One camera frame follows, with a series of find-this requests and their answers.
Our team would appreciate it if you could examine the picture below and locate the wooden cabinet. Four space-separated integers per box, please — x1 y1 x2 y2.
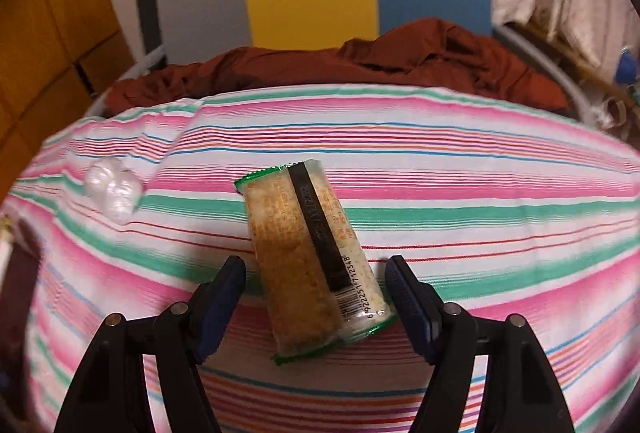
0 0 138 194

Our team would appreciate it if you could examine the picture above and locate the green cracker packet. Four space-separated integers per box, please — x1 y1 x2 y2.
235 159 400 364

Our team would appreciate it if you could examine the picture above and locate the blue round chair back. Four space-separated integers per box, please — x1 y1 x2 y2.
617 50 640 84

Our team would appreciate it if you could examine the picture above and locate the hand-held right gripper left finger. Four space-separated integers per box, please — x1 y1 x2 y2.
52 255 247 433

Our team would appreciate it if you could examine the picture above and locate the red-brown cloth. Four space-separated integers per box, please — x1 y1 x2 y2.
107 17 571 114

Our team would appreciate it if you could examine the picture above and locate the white plastic wrap wad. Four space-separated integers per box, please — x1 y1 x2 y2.
84 158 143 226

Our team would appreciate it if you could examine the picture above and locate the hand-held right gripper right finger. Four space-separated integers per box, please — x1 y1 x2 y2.
385 255 576 433

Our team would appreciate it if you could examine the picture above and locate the black rolled mat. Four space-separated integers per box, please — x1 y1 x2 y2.
132 0 171 59

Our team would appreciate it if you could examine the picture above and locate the wooden side table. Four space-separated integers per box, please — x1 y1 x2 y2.
525 20 640 114

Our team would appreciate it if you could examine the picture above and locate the striped tablecloth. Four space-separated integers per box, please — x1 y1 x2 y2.
0 83 640 433

